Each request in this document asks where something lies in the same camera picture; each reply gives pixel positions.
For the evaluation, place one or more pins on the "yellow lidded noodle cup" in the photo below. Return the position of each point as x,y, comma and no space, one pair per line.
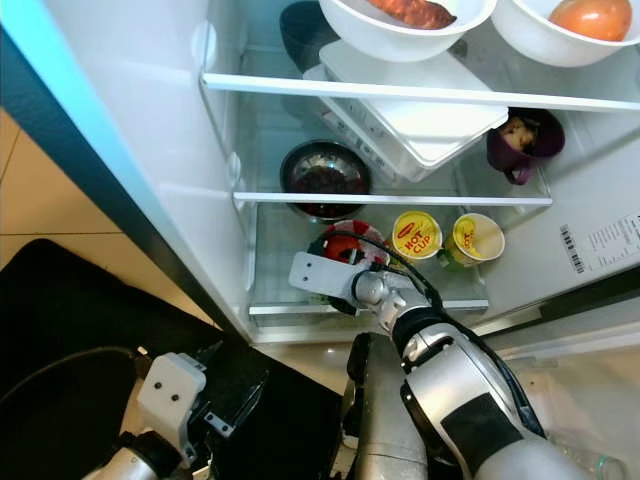
416,232

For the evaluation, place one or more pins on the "white plastic tray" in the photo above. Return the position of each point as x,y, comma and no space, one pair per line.
430,128

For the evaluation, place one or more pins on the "glass fridge shelf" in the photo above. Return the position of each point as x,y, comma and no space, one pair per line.
410,199
410,93

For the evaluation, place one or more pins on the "red bowl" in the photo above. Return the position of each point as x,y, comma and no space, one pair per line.
350,238

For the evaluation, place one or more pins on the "purple mug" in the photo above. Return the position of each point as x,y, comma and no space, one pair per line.
515,160

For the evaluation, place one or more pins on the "orange fruit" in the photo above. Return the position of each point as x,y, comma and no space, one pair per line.
590,18

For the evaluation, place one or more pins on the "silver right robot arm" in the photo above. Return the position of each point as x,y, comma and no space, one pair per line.
480,400

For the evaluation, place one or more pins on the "white barcode label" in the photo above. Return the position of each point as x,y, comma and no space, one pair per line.
600,245

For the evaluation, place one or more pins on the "white bowl with orange fruit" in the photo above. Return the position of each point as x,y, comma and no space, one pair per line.
560,52

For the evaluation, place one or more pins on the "yellow open noodle cup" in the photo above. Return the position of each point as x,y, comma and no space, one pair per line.
478,240

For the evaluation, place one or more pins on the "brown meat piece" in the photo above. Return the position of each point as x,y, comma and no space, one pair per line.
415,12

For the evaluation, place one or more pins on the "metal bowl with dark food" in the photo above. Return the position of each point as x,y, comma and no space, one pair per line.
325,173

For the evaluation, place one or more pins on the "white bowl with meat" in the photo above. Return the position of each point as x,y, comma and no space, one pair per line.
405,44

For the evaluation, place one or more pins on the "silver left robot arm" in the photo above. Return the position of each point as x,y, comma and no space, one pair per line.
135,462

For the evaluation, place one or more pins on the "grey fridge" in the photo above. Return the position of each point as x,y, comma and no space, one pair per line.
140,150

